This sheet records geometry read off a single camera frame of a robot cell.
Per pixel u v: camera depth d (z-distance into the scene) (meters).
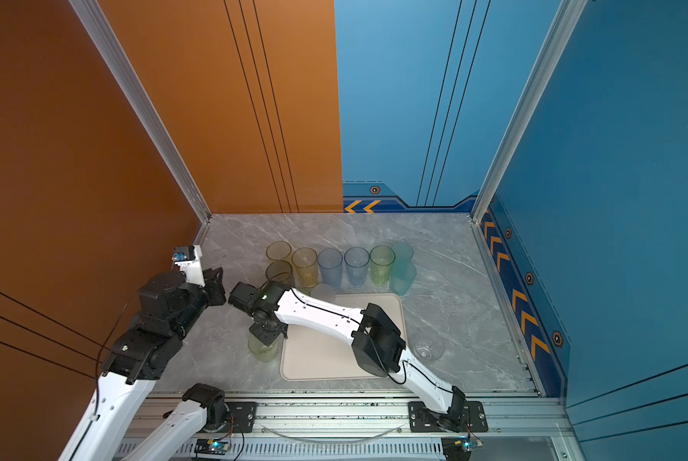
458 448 0.70
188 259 0.56
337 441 0.71
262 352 0.84
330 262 0.89
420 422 0.72
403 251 0.95
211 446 0.71
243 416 0.74
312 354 0.86
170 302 0.48
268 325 0.68
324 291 0.87
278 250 0.92
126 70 0.79
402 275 0.97
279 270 0.87
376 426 0.72
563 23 0.71
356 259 0.97
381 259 0.97
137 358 0.44
